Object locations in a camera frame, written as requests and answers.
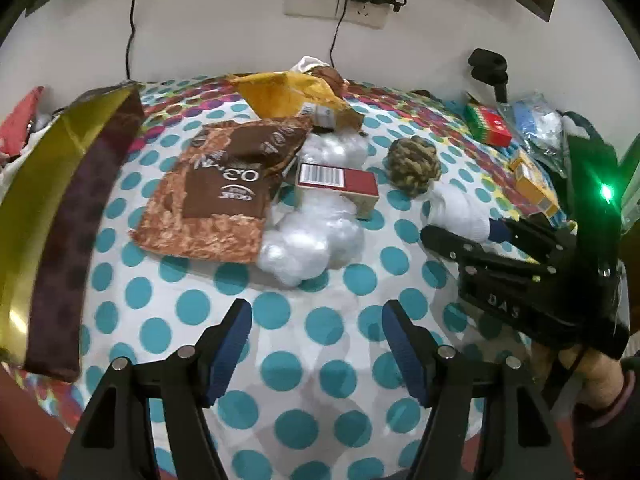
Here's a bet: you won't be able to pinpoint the blue and white plastic package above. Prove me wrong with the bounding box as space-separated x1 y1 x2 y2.
510 92 568 171

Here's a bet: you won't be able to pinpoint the polka dot tablecloth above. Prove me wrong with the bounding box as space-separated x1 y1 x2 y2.
10 75 576 480

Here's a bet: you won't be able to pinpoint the person's right hand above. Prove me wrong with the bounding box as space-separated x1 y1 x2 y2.
532 342 623 401

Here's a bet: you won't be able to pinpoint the black charger cable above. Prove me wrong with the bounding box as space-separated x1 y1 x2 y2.
328 0 351 68

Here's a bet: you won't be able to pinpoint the brown snack bag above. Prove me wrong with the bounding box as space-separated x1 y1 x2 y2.
129 115 313 265

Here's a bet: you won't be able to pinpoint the gold and purple box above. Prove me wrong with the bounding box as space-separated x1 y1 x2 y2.
0 82 146 381

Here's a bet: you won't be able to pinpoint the person's right forearm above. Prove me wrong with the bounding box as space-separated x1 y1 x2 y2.
570 332 640 480

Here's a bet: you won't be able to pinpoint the red cardboard box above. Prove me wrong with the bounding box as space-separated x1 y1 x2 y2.
295 162 380 221

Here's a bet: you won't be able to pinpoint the red packet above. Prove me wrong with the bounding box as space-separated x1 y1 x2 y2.
0 86 45 153

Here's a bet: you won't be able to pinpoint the white sock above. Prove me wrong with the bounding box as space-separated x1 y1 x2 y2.
425 185 493 243

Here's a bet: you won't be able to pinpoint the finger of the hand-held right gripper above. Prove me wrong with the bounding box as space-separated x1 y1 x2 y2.
421 225 561 281
489 217 578 261

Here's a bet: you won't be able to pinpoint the camouflage socks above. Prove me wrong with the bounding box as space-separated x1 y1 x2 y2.
384 136 442 196

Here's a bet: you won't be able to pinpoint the green and red box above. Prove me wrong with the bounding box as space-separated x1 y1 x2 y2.
465 102 512 147

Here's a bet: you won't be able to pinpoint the white wall socket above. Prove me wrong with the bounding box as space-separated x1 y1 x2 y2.
284 0 388 30

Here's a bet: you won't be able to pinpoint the yellow snack bag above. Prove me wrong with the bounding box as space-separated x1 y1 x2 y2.
227 71 365 131

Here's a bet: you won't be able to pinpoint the black clamp device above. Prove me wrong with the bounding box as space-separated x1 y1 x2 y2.
467 48 510 106

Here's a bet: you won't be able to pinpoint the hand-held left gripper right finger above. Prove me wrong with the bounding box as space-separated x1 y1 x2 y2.
382 300 576 480

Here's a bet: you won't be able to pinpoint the yellow cardboard box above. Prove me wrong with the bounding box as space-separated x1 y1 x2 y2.
507 149 561 220

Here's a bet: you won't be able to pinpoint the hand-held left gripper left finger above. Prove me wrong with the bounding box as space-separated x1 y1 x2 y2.
59 299 253 480

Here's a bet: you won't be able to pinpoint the clear plastic bag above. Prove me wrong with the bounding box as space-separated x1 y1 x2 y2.
257 132 371 288

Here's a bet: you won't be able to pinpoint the white cloth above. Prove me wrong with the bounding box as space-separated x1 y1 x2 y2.
291 56 331 75

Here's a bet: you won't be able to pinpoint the black power cable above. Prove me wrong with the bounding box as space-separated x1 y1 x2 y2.
124 0 155 82

